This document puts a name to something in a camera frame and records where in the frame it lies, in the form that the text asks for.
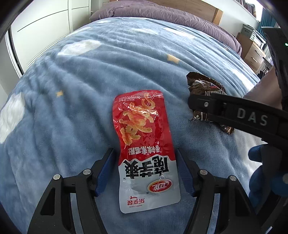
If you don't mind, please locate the teal curtain right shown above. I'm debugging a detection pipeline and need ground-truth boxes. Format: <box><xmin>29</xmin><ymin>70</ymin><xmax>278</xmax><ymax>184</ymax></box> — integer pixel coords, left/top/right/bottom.
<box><xmin>257</xmin><ymin>8</ymin><xmax>276</xmax><ymax>37</ymax></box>

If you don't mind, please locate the purple pillow duvet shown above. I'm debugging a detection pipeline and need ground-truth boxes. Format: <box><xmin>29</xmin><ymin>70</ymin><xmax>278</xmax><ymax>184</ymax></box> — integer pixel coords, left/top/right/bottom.
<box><xmin>90</xmin><ymin>1</ymin><xmax>242</xmax><ymax>55</ymax></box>

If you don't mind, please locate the red white konjac snack pouch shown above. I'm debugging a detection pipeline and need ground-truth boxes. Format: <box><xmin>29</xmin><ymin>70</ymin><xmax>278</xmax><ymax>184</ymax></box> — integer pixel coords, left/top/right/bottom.
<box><xmin>112</xmin><ymin>90</ymin><xmax>181</xmax><ymax>213</ymax></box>

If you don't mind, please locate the wooden headboard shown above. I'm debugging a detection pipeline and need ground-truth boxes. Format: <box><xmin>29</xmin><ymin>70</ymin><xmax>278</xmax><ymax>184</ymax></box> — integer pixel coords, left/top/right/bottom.
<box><xmin>151</xmin><ymin>0</ymin><xmax>223</xmax><ymax>25</ymax></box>

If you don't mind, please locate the blue gloved right hand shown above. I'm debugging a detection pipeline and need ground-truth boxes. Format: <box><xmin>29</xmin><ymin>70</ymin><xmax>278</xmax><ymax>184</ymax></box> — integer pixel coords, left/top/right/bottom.
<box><xmin>248</xmin><ymin>144</ymin><xmax>287</xmax><ymax>208</ymax></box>

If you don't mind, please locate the wooden drawer nightstand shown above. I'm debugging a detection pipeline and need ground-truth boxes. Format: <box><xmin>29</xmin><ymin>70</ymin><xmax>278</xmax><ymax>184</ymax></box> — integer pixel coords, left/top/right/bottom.
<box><xmin>236</xmin><ymin>33</ymin><xmax>266</xmax><ymax>74</ymax></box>

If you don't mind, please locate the white wardrobe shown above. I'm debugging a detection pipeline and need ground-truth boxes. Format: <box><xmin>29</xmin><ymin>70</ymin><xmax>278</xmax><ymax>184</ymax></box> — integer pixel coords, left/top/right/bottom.
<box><xmin>4</xmin><ymin>0</ymin><xmax>91</xmax><ymax>77</ymax></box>

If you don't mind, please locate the row of books on shelf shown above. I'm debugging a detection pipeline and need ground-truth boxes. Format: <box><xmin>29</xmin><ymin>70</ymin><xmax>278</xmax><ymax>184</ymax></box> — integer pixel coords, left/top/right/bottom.
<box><xmin>235</xmin><ymin>0</ymin><xmax>257</xmax><ymax>17</ymax></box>

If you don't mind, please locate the dark brown chip bag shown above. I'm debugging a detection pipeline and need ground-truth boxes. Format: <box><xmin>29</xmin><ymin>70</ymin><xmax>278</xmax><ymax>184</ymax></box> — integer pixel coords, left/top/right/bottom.
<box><xmin>186</xmin><ymin>72</ymin><xmax>234</xmax><ymax>135</ymax></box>

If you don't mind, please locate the blue cloud pattern blanket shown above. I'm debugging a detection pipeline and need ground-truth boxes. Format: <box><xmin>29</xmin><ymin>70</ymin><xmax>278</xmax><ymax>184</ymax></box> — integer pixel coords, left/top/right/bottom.
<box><xmin>1</xmin><ymin>17</ymin><xmax>260</xmax><ymax>233</ymax></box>

